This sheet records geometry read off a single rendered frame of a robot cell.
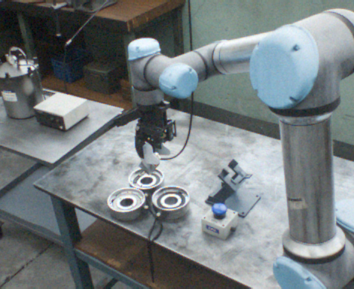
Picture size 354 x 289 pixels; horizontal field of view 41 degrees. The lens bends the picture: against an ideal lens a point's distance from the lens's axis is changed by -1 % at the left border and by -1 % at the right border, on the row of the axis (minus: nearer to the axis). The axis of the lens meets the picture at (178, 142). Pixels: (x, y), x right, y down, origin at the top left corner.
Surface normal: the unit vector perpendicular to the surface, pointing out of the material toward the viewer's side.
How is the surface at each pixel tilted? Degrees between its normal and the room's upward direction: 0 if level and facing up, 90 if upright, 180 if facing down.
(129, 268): 0
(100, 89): 90
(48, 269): 0
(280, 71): 83
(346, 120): 90
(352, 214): 7
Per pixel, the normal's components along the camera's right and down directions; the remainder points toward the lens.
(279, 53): -0.79, 0.27
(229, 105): -0.58, 0.48
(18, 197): -0.07, -0.84
